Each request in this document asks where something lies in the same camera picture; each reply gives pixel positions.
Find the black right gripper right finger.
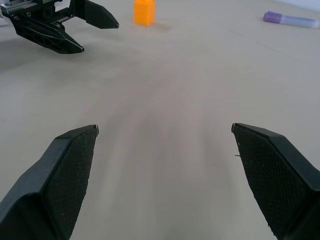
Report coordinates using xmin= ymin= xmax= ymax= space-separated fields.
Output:
xmin=231 ymin=122 xmax=320 ymax=240

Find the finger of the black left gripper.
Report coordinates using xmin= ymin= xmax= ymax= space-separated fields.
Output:
xmin=83 ymin=0 xmax=120 ymax=30
xmin=10 ymin=16 xmax=85 ymax=56

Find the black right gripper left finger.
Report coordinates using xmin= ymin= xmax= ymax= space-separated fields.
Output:
xmin=0 ymin=124 xmax=100 ymax=240

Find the yellow toy building block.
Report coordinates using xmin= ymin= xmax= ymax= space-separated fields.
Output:
xmin=133 ymin=0 xmax=157 ymax=27

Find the purple and white marker pen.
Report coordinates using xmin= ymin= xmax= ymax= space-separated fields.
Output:
xmin=262 ymin=10 xmax=320 ymax=29

